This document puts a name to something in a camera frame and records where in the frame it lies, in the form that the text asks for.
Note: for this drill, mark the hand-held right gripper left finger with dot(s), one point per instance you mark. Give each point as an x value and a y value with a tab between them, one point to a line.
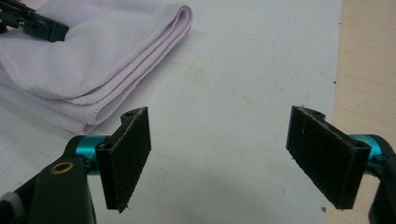
124	165

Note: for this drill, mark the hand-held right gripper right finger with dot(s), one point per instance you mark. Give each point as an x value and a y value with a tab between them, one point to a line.
327	158

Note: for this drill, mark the lilac printed towel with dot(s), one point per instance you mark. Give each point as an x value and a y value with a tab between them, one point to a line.
93	56

